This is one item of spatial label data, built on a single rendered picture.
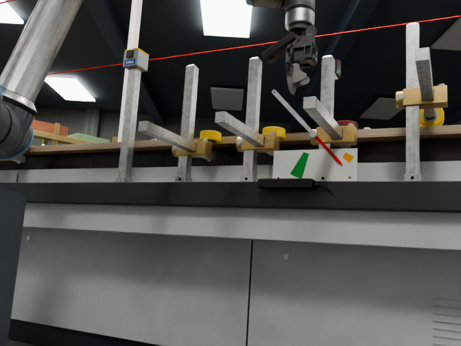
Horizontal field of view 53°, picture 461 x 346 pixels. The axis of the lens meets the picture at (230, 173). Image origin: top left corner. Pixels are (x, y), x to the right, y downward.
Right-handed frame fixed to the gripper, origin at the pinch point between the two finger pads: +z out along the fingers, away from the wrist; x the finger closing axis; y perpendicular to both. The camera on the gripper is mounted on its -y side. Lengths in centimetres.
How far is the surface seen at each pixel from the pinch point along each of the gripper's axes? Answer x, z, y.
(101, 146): 22, 9, -92
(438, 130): 22.1, 8.8, 40.7
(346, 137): 5.4, 14.1, 16.1
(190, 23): 354, -238, -262
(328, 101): 6.2, 2.4, 10.5
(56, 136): 352, -94, -475
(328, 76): 6.2, -5.8, 10.2
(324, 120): -14.7, 14.4, 14.7
